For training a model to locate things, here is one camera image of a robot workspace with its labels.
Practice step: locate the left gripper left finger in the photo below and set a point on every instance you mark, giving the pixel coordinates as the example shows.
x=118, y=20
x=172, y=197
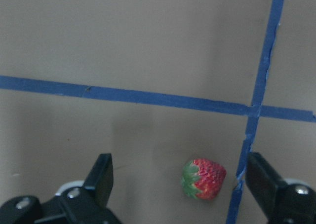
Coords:
x=85, y=202

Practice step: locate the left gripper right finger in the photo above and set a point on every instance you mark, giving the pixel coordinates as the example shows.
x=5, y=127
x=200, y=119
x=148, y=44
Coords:
x=282, y=200

